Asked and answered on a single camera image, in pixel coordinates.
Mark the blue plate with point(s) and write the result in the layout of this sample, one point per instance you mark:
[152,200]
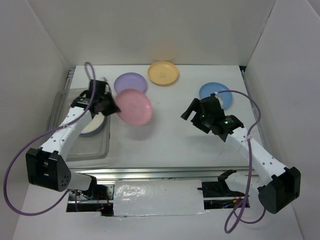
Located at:
[209,88]

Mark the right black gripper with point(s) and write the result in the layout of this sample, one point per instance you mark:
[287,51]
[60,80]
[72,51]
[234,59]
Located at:
[193,106]

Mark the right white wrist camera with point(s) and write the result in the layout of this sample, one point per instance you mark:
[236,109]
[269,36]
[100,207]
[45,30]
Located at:
[217,96]

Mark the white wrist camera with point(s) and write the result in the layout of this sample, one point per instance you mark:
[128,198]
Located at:
[217,96]
[108,88]

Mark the cream plate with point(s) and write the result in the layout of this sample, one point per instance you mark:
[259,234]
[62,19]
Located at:
[96,123]

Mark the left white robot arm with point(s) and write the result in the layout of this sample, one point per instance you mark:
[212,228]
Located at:
[46,165]

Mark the aluminium rail frame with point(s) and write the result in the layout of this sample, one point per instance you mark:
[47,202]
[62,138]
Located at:
[168,146]

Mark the white taped cover panel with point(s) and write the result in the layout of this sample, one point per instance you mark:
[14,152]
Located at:
[158,198]

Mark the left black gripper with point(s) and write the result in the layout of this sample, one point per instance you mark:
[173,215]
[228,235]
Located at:
[113,109]

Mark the pink plate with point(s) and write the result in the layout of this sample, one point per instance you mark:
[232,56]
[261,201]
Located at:
[135,107]

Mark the purple plate at back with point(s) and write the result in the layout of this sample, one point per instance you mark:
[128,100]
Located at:
[130,80]

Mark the orange plate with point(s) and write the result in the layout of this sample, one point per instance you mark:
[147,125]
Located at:
[163,73]

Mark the clear plastic bin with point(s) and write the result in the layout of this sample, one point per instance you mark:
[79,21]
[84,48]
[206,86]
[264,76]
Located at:
[90,147]

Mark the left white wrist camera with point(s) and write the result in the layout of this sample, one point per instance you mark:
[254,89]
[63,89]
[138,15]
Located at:
[108,88]

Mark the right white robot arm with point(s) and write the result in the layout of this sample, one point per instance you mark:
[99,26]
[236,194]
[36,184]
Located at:
[281,185]

